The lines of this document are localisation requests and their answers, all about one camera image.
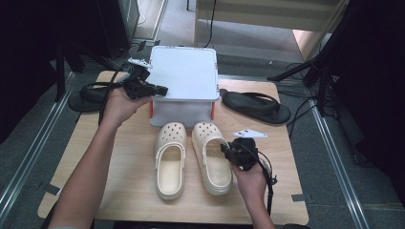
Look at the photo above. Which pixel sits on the black metal stand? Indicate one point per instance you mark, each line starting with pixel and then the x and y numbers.
pixel 59 73

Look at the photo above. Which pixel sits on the metal floor rail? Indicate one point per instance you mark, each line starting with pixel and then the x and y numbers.
pixel 38 140
pixel 339 171

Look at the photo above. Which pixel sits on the black tripod stand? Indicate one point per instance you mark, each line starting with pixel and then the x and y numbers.
pixel 321 63

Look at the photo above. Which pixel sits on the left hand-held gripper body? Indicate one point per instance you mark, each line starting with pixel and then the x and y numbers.
pixel 137 86

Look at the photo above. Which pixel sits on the person's right hand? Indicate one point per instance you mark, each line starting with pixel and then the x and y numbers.
pixel 251 183

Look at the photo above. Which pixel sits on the beige cabinet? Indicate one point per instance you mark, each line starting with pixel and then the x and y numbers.
pixel 254 16

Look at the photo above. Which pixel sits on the black chair armrest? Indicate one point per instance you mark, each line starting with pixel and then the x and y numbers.
pixel 294 226

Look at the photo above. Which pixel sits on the white storage box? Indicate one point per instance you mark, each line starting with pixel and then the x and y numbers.
pixel 184 74

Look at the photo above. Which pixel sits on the grey tape piece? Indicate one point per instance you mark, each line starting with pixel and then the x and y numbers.
pixel 298 197
pixel 52 189

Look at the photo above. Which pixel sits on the dark cabinet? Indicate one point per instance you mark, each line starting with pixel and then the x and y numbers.
pixel 117 25

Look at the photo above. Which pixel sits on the person's left hand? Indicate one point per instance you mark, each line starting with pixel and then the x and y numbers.
pixel 121 108

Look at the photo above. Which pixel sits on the cream clog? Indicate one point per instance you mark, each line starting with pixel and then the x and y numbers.
pixel 216 171
pixel 170 171

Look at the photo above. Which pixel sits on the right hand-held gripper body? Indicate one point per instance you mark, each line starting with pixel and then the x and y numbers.
pixel 245 152

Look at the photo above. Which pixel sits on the black flip-flop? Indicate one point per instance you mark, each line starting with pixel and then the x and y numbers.
pixel 242 104
pixel 83 102

